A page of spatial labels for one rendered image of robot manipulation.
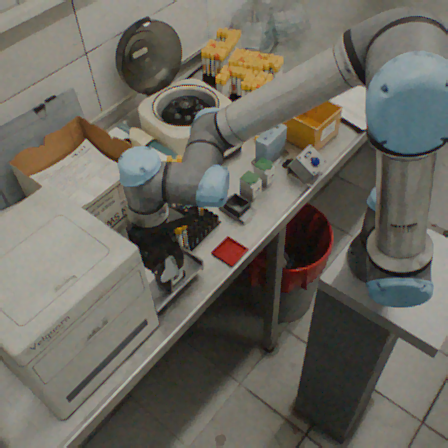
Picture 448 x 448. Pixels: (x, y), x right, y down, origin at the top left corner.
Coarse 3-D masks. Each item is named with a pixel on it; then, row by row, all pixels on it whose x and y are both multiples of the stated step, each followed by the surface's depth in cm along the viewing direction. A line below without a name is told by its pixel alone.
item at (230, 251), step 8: (224, 240) 131; (232, 240) 131; (216, 248) 129; (224, 248) 130; (232, 248) 130; (240, 248) 129; (216, 256) 128; (224, 256) 128; (232, 256) 128; (240, 256) 127; (232, 264) 126
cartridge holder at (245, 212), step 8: (232, 200) 138; (240, 200) 138; (248, 200) 135; (224, 208) 137; (232, 208) 134; (240, 208) 137; (248, 208) 136; (232, 216) 136; (240, 216) 135; (248, 216) 135
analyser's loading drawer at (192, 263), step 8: (184, 248) 123; (184, 256) 124; (192, 256) 122; (184, 264) 122; (192, 264) 122; (200, 264) 122; (184, 272) 117; (192, 272) 121; (152, 280) 120; (160, 280) 118; (184, 280) 119; (152, 288) 118; (160, 288) 118; (168, 288) 117; (176, 288) 118; (160, 296) 117; (168, 296) 117; (160, 304) 115
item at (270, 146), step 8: (280, 128) 144; (264, 136) 142; (272, 136) 142; (280, 136) 144; (256, 144) 143; (264, 144) 140; (272, 144) 142; (280, 144) 147; (256, 152) 145; (264, 152) 143; (272, 152) 145; (280, 152) 150; (288, 152) 151; (256, 160) 147; (272, 160) 148; (280, 160) 149
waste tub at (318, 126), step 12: (324, 108) 154; (336, 108) 151; (288, 120) 150; (300, 120) 146; (312, 120) 160; (324, 120) 157; (336, 120) 151; (288, 132) 153; (300, 132) 149; (312, 132) 145; (324, 132) 148; (336, 132) 155; (300, 144) 152; (312, 144) 148; (324, 144) 153
